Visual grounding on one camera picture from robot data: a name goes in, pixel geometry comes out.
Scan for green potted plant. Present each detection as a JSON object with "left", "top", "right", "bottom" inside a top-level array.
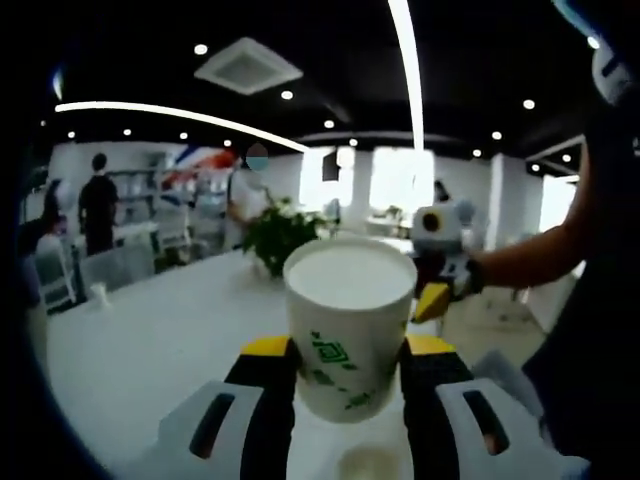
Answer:
[{"left": 242, "top": 197, "right": 331, "bottom": 279}]

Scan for white mesh chair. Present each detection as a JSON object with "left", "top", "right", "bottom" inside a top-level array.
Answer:
[{"left": 34, "top": 237, "right": 79, "bottom": 314}]

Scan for ceiling air conditioner vent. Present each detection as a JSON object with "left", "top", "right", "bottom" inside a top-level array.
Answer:
[{"left": 193, "top": 36, "right": 305, "bottom": 96}]

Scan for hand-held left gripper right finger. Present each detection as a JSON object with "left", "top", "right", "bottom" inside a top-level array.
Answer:
[{"left": 399, "top": 333, "right": 594, "bottom": 480}]

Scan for white storage shelves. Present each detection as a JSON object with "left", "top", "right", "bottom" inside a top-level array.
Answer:
[{"left": 112, "top": 167, "right": 226, "bottom": 251}]

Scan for white paper cup green print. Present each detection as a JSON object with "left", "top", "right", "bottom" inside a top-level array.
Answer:
[{"left": 282, "top": 237, "right": 419, "bottom": 425}]

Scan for plain white paper cup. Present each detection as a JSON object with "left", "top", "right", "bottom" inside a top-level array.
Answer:
[{"left": 89, "top": 282, "right": 112, "bottom": 309}]

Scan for red blue wall banner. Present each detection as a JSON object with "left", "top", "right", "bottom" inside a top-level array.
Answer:
[{"left": 164, "top": 144, "right": 236, "bottom": 194}]

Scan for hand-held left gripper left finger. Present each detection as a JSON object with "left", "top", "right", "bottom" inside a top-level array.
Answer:
[{"left": 119, "top": 335, "right": 300, "bottom": 480}]

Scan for white chest-worn device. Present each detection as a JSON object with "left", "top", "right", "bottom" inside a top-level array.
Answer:
[{"left": 589, "top": 34, "right": 639, "bottom": 109}]

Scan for ceiling spot lights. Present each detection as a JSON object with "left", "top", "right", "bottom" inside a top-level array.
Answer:
[{"left": 39, "top": 43, "right": 599, "bottom": 174}]

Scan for grey counter desk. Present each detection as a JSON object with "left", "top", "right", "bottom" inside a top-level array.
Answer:
[{"left": 79, "top": 244, "right": 157, "bottom": 294}]

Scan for person's right hand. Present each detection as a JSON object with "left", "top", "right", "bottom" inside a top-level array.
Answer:
[{"left": 463, "top": 255, "right": 490, "bottom": 300}]

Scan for long curved ceiling light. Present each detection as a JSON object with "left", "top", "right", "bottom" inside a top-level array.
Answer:
[
  {"left": 387, "top": 0, "right": 427, "bottom": 152},
  {"left": 54, "top": 99, "right": 311, "bottom": 154}
]

